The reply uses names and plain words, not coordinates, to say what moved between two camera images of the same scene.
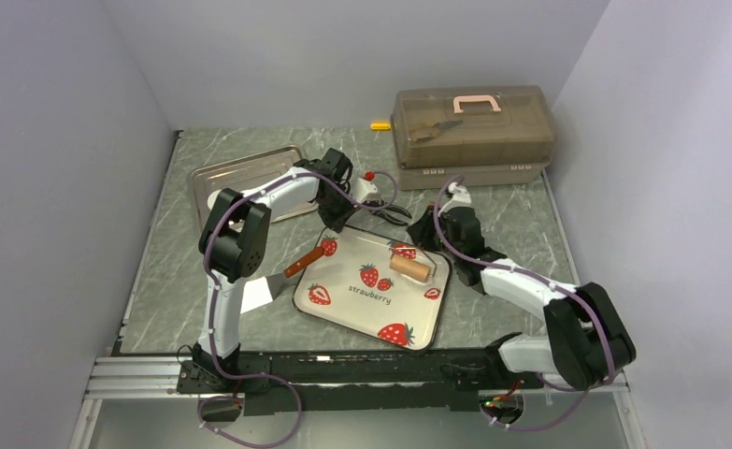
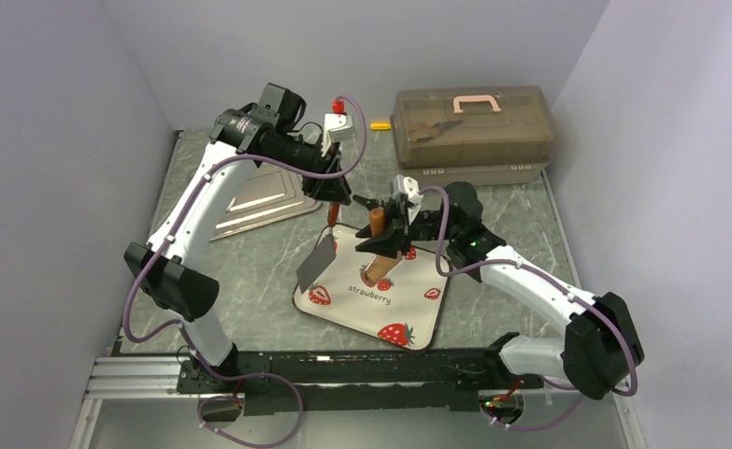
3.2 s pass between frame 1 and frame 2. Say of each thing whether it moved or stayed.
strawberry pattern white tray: stayed
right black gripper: moved
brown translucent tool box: stayed
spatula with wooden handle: moved
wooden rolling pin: moved
